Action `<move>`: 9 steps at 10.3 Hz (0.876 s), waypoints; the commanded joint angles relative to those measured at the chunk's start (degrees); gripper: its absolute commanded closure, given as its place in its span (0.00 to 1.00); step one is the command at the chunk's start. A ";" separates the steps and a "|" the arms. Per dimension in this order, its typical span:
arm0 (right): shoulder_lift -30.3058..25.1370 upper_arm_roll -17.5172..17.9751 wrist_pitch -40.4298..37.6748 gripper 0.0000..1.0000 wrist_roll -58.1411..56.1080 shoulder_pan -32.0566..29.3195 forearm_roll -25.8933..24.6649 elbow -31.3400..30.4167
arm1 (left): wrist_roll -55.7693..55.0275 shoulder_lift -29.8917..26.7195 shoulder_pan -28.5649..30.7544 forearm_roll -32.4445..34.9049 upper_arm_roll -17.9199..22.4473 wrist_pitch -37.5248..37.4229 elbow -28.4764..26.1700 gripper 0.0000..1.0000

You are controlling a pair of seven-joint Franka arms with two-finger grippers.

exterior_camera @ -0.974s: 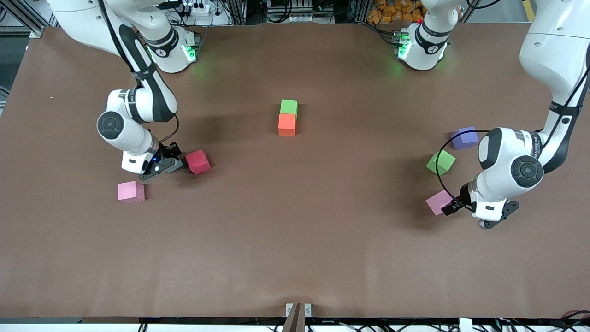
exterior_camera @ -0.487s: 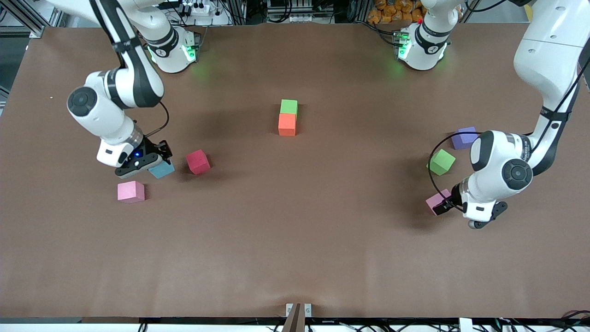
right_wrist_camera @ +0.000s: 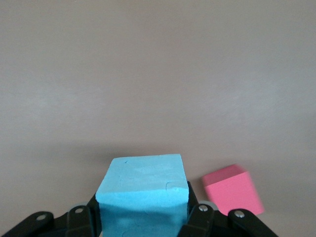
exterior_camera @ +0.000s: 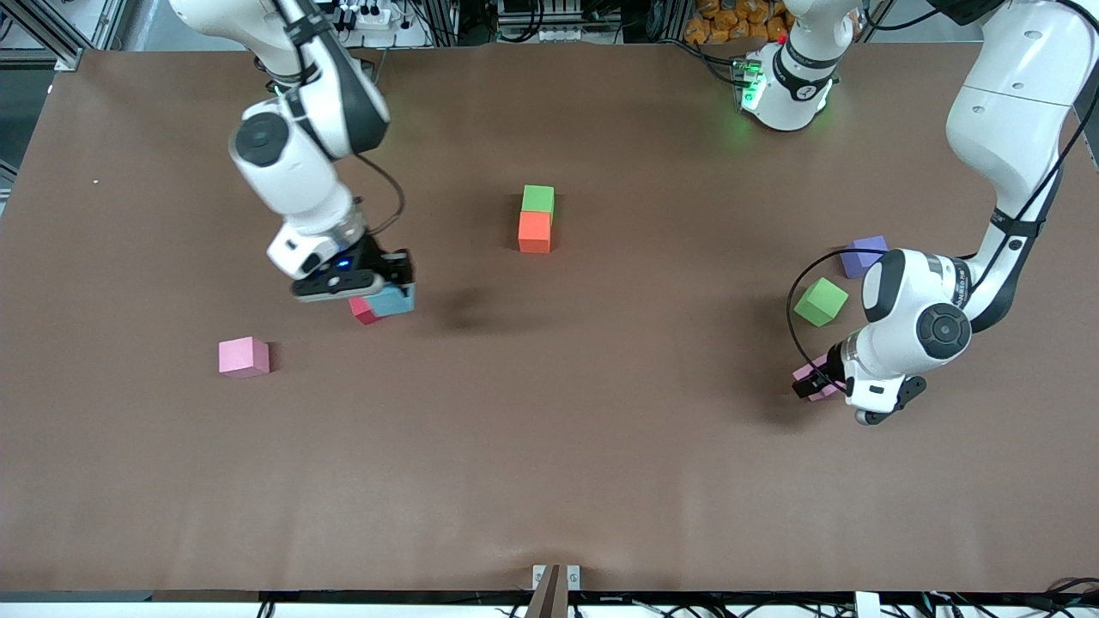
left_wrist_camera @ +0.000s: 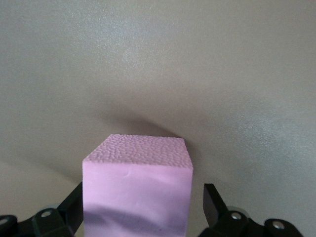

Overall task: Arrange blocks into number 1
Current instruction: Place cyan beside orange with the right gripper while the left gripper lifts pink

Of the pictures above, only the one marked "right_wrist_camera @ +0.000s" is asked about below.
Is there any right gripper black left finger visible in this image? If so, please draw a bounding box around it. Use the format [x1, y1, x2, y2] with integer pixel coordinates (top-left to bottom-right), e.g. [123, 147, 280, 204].
[0, 195, 102, 237]

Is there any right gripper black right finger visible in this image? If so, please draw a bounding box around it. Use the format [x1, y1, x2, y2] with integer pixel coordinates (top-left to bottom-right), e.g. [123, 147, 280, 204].
[177, 181, 279, 237]

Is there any light blue foam cube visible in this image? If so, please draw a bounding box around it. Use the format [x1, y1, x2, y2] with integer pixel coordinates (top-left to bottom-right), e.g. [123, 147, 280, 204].
[95, 153, 190, 237]

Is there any red foam cube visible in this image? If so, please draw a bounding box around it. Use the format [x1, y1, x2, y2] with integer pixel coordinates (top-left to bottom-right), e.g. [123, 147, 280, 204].
[201, 164, 265, 215]

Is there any brown table cover sheet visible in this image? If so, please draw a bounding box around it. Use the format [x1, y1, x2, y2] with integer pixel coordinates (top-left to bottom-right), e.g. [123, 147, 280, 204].
[0, 0, 316, 237]

